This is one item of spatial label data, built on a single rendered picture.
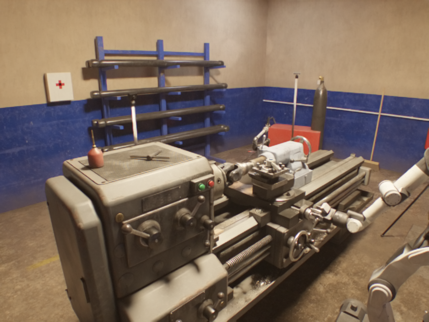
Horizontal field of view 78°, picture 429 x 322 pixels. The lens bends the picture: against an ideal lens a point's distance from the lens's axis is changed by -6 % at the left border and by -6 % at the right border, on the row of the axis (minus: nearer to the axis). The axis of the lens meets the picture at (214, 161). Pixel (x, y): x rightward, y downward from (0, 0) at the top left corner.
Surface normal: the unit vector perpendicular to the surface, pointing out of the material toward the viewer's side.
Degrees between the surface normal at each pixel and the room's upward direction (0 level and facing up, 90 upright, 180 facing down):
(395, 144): 90
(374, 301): 90
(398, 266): 114
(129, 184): 45
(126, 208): 90
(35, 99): 90
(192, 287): 32
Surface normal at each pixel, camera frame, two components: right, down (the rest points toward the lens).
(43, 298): 0.00, -0.95
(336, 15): -0.72, 0.22
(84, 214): 0.50, -0.49
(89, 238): 0.69, 0.22
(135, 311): 0.36, -0.69
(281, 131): -0.44, 0.28
